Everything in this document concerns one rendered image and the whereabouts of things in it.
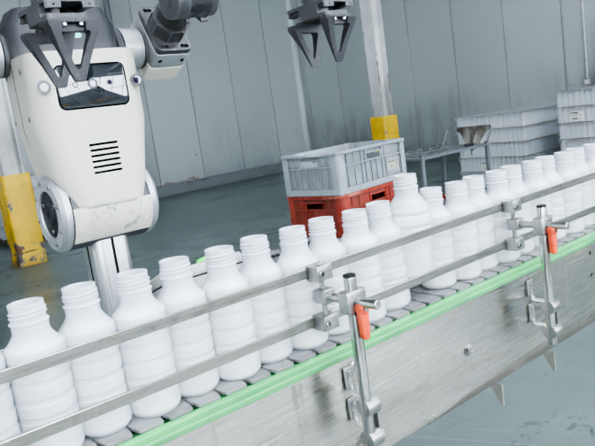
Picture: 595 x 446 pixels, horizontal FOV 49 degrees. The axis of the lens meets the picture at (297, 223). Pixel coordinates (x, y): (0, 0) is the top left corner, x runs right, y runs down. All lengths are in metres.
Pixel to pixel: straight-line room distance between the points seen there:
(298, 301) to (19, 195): 7.68
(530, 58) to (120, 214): 11.43
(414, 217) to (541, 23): 11.45
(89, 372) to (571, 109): 7.13
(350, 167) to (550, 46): 9.20
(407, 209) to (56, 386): 0.57
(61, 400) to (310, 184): 2.80
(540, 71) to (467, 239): 11.33
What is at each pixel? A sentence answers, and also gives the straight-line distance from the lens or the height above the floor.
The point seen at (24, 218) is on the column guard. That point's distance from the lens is 8.49.
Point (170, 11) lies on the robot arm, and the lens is 1.44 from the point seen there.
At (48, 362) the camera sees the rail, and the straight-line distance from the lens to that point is 0.71.
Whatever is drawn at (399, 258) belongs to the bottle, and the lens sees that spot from 1.01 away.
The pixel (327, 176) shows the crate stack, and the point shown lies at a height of 0.99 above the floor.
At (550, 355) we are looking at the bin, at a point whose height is 0.72.
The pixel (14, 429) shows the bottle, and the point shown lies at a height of 1.04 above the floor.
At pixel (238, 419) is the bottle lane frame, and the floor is 0.97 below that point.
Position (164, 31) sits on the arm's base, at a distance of 1.50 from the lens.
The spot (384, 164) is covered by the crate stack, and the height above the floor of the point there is 0.99.
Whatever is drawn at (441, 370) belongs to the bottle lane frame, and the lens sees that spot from 1.07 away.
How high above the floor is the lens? 1.31
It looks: 9 degrees down
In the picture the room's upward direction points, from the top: 8 degrees counter-clockwise
